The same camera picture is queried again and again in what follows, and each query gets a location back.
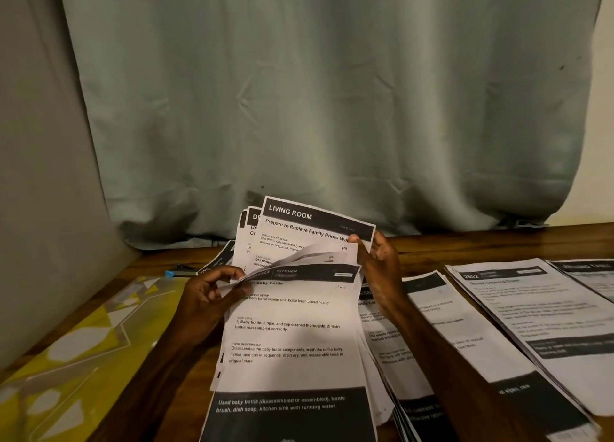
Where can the person's right hand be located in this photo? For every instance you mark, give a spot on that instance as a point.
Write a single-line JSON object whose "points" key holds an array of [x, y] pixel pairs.
{"points": [[384, 274]]}

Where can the person's left forearm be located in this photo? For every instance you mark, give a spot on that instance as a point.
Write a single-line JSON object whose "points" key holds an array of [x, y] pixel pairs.
{"points": [[139, 394]]}

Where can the pale green curtain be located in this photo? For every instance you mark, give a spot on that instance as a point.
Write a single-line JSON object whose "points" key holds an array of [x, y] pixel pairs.
{"points": [[336, 92]]}

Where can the blue pen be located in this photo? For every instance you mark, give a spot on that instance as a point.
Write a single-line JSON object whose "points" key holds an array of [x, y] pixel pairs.
{"points": [[180, 272]]}

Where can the person's right forearm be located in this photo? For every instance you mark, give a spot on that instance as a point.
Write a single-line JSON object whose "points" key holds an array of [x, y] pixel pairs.
{"points": [[460, 384]]}

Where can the single sheet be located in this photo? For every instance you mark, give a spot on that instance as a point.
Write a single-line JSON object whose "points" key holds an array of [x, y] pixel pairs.
{"points": [[221, 255]]}

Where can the yellow patterned folder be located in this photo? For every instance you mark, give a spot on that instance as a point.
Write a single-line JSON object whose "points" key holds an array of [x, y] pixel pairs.
{"points": [[67, 370]]}

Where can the wash baby bottle paper stack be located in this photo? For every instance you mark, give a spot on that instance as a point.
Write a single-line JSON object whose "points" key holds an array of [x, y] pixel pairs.
{"points": [[297, 360]]}

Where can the person's left hand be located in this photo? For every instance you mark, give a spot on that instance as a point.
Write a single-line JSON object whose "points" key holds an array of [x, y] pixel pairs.
{"points": [[201, 303]]}

